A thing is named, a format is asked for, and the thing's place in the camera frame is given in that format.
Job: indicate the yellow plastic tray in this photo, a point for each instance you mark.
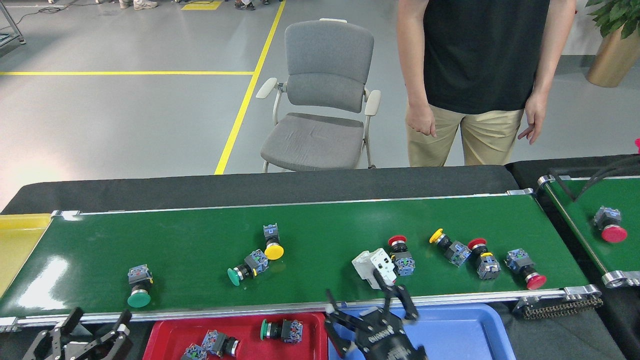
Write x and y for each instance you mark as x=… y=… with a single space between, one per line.
x=20 y=250

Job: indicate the potted plant gold pot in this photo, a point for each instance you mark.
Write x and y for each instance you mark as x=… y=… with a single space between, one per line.
x=612 y=60

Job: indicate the person's right forearm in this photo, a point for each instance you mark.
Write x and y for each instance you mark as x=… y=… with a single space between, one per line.
x=412 y=60

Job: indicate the yellow button switch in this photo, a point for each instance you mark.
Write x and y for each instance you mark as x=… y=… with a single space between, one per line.
x=457 y=253
x=274 y=251

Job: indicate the green button switch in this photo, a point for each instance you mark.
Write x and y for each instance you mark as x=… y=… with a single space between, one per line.
x=139 y=298
x=291 y=331
x=233 y=276
x=195 y=353

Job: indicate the blue plastic tray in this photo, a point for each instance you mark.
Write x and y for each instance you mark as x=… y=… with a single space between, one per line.
x=465 y=335

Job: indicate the person's left forearm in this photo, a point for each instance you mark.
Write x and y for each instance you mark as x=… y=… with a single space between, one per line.
x=550 y=55

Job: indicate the person's right hand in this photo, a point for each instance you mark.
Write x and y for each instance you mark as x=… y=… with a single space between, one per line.
x=420 y=117

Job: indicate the background person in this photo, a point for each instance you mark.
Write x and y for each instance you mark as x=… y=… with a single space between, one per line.
x=142 y=4
x=245 y=5

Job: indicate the red plastic tray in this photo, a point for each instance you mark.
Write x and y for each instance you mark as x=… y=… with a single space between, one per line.
x=170 y=340

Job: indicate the metal cart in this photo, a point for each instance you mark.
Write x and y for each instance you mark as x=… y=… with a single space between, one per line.
x=11 y=22

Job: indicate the green feeder conveyor belt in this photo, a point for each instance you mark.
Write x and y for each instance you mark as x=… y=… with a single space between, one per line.
x=625 y=255

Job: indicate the white circuit breaker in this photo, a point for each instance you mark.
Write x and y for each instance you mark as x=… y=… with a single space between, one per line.
x=365 y=264

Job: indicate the long green conveyor belt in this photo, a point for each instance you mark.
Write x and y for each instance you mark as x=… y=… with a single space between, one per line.
x=325 y=235

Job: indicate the grey office chair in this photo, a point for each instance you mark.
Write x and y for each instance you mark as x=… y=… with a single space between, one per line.
x=315 y=140

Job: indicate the person's left hand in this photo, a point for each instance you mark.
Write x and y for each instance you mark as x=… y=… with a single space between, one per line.
x=536 y=112

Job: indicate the red mushroom button switch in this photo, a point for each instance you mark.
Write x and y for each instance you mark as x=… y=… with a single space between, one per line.
x=614 y=233
x=215 y=341
x=536 y=281

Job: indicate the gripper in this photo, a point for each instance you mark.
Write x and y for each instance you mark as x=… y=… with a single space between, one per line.
x=385 y=337

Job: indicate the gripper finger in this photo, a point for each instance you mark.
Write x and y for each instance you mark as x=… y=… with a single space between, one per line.
x=117 y=345
x=50 y=345

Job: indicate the red button switch black body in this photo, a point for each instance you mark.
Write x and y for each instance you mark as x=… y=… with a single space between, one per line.
x=488 y=267

